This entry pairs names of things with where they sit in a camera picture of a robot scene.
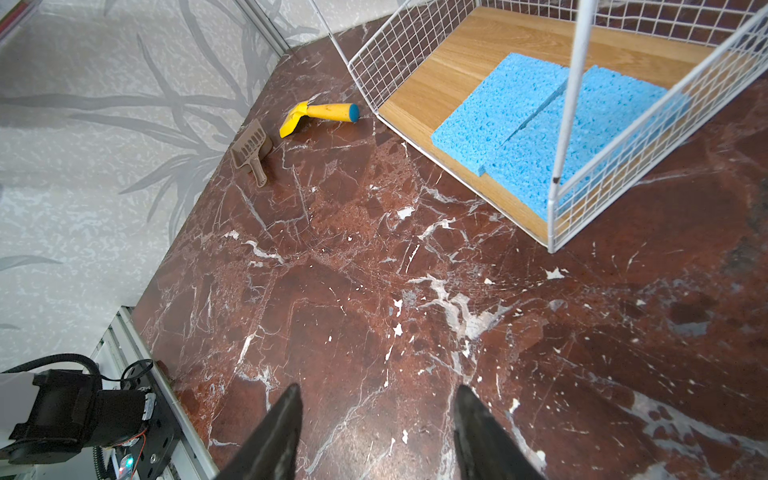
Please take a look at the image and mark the blue cellulose sponge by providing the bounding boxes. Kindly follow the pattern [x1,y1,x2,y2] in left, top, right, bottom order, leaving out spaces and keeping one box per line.
[431,53,569,176]
[485,66,668,219]

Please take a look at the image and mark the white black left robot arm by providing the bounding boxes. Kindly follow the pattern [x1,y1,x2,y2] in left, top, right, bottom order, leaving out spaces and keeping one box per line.
[1,353,157,479]

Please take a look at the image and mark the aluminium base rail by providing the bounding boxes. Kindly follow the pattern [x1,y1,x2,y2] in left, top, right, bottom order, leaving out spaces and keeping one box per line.
[92,306,219,479]

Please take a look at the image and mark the yellow plastic scoop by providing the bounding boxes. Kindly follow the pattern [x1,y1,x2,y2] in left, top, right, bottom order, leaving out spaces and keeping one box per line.
[279,102,360,138]

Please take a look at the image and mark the white wire wooden shelf rack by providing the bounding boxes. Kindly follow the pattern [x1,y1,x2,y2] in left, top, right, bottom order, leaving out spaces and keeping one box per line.
[338,1,767,252]

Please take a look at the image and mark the brown slotted litter scoop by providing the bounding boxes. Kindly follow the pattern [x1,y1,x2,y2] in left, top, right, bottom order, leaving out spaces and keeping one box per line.
[231,119,273,188]

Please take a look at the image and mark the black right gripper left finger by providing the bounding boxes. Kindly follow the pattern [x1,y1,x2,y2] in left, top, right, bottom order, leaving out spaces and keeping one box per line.
[215,383,303,480]

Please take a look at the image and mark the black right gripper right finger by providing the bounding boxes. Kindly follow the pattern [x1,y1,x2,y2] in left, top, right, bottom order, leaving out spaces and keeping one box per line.
[453,385,544,480]

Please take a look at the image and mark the aluminium frame profile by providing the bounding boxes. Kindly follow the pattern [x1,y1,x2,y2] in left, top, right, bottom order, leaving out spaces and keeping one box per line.
[236,0,291,57]

